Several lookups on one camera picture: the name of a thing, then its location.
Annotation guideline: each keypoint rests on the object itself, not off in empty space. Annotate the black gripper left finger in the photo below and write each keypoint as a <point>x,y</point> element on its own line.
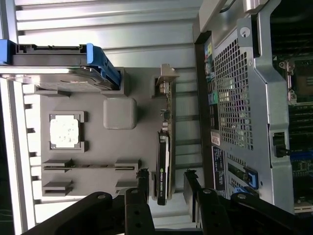
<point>137,215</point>

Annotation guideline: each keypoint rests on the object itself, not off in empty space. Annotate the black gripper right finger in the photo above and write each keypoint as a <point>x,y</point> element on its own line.
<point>210,215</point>

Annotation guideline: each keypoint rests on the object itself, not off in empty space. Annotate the blue case latch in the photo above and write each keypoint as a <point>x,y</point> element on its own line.
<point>253,178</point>

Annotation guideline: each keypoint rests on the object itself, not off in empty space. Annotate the grey plastic parts rack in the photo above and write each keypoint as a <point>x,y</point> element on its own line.
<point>97,151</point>

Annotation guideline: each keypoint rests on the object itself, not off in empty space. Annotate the silver CPU chip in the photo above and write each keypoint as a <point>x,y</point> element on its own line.
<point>64,131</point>

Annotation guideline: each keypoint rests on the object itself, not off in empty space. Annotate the green motherboard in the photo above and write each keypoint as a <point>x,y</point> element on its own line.
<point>300,117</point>

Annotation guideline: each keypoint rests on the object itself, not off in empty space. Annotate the silver hard disk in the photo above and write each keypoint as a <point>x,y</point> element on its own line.
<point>61,79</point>

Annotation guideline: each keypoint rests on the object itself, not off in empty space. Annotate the CPU socket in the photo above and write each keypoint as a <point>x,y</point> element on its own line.
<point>305,83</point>

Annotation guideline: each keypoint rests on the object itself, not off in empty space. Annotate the hard drive in blue caddy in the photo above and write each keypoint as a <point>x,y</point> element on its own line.
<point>96,54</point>

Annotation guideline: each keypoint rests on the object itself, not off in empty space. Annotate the open black PC case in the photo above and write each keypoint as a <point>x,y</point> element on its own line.
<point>262,49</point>

